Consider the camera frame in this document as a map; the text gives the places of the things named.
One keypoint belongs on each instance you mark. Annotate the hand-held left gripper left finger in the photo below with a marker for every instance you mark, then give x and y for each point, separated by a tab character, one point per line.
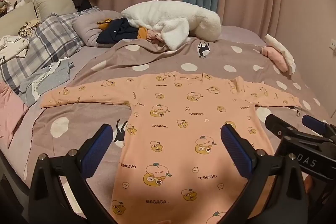
97	145

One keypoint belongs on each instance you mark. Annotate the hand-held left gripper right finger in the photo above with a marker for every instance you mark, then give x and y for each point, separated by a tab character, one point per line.
236	150

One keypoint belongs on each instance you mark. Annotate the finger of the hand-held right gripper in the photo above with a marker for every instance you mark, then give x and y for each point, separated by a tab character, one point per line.
313	121
275	123

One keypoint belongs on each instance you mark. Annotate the peach printed baby garment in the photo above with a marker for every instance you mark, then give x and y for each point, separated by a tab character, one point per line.
178	113

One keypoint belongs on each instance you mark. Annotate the grey white frilled clothes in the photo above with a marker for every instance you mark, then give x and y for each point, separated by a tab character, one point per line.
56	71

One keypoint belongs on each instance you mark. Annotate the pile of white clothes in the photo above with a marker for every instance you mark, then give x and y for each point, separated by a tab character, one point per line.
13	47

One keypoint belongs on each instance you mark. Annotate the pink folded cloth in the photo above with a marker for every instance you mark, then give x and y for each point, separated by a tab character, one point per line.
274	58

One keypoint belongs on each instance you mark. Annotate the white folded cloth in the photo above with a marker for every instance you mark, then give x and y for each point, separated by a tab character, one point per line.
282	52

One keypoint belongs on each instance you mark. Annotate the lilac bed sheet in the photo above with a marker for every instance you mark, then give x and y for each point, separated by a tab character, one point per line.
239	33

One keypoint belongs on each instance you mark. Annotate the mauve polka dot blanket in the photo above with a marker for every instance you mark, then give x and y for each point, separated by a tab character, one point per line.
162	58

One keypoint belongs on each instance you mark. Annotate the plaid pillow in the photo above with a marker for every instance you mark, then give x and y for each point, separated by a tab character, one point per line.
50	40

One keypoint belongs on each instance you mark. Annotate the navy cloth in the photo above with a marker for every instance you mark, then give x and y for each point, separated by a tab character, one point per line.
118	31

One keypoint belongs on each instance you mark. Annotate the grey pillow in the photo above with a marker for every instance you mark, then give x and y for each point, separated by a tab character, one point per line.
86	27

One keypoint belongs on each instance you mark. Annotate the small pink ruffled cloth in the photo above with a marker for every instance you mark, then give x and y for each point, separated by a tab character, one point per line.
155	37

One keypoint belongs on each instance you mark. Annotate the beige crumpled cloth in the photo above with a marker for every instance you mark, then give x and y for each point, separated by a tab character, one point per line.
30	27

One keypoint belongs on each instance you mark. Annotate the dark cloth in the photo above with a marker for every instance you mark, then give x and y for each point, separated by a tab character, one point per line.
78	1

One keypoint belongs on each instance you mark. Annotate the beige headboard cushion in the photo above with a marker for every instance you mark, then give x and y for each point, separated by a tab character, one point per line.
55	5
15	19

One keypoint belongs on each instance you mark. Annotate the white fluffy garment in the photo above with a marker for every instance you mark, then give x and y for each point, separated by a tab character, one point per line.
170	16

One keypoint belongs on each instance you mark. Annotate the white wall socket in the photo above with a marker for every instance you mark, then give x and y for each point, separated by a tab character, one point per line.
332	44

